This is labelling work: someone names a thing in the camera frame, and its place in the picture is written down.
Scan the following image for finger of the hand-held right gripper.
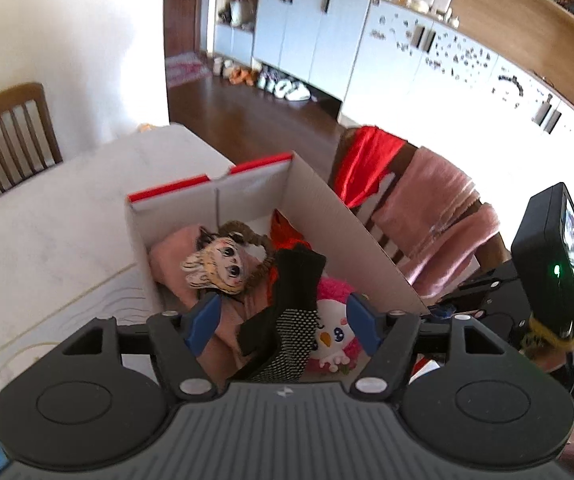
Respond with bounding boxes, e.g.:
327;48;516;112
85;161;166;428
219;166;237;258
454;266;522;296
429;302;488;322

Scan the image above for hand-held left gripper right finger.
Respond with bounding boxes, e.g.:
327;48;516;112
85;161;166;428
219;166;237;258
346;292;558;403

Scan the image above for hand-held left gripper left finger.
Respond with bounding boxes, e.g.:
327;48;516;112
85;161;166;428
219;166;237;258
17;292;221;403

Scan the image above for pink round plush toy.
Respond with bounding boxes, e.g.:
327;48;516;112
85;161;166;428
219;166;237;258
304;276;369;375

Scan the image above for cat face hair band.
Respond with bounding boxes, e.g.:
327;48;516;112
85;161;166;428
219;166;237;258
182;219;276;297

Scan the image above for pink fleece cloth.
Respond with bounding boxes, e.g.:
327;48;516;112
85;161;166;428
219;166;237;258
148;225;278;382

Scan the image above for red cloth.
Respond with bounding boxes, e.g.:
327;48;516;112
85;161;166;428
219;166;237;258
268;208;314;254

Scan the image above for red and white cardboard box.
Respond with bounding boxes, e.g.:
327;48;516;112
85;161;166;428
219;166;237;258
126;150;440;379

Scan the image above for wooden chair with black seat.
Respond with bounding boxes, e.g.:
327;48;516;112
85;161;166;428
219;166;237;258
329;127;512;307

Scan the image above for red garment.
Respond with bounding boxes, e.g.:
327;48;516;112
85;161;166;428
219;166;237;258
334;126;409;209

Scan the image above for row of shoes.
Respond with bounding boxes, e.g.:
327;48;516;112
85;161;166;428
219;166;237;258
212;57;314;104

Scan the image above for red patterned rug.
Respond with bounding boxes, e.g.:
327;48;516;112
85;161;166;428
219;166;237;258
166;52;211;87

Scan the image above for white tall cabinets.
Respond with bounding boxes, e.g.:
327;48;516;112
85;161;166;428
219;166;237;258
213;0;574;202

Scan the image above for wooden slat-back chair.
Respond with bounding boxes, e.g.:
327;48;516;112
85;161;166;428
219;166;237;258
0;82;64;211

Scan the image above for white bag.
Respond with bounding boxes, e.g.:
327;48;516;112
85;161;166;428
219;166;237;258
227;0;259;29

